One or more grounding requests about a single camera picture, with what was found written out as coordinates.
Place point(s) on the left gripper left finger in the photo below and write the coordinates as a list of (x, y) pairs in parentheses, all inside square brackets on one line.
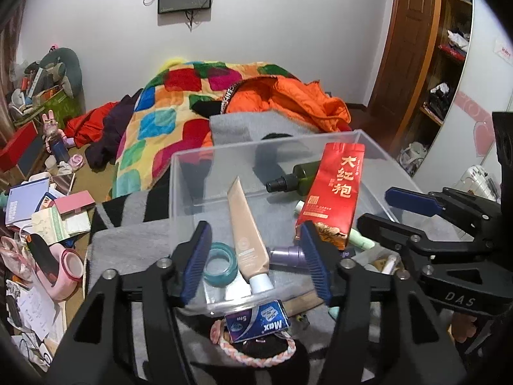
[(98, 346)]

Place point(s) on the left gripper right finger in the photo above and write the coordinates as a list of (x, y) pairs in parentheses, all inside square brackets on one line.
[(413, 346)]

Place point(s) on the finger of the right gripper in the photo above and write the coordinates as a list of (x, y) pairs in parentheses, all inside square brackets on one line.
[(413, 244), (413, 202)]

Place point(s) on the red tea package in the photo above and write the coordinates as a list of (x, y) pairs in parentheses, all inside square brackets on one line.
[(332, 199)]

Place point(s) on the dark green spray bottle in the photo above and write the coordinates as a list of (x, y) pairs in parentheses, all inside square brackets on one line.
[(299, 180)]

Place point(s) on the teal round jar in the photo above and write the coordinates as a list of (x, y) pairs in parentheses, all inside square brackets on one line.
[(221, 266)]

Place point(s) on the blue max card pack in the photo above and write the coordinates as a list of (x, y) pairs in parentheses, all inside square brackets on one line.
[(260, 321)]

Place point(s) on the purple cosmetic bottle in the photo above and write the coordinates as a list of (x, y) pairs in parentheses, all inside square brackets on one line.
[(288, 257)]

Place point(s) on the beige cosmetic tube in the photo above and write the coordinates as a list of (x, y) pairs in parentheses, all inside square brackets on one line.
[(253, 260)]

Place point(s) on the clear plastic storage box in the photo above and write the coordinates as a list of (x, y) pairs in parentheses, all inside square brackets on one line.
[(201, 178)]

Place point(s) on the mint green bottle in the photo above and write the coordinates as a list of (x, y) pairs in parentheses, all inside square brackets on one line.
[(354, 237)]

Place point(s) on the person's hand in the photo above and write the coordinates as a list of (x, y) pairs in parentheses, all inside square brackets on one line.
[(464, 327)]

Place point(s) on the pink small box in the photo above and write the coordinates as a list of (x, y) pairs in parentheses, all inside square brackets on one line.
[(74, 203)]

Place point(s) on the wooden door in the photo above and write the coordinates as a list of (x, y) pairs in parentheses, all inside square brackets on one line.
[(406, 59)]

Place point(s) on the blue notebook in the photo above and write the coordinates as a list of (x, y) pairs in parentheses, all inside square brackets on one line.
[(23, 200)]

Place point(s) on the grey black blanket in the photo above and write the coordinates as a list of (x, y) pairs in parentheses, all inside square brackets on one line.
[(236, 293)]

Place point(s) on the dark purple garment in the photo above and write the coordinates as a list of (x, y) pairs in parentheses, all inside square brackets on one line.
[(104, 151)]

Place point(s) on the pink bunny figurine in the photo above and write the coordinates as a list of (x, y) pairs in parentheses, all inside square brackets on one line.
[(54, 138)]

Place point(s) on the orange down jacket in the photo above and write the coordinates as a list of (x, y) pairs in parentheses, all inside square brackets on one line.
[(303, 103)]

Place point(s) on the red flat box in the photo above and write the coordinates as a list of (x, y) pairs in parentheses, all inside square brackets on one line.
[(14, 149)]

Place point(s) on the red garment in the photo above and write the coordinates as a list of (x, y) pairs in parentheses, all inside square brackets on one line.
[(91, 126)]

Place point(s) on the colourful patchwork quilt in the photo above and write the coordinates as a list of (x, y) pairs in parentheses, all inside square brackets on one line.
[(163, 121)]

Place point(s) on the green cardboard box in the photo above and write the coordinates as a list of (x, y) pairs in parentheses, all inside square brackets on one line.
[(64, 109)]

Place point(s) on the green neck pillow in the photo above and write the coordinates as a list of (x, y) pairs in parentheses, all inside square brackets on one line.
[(63, 66)]

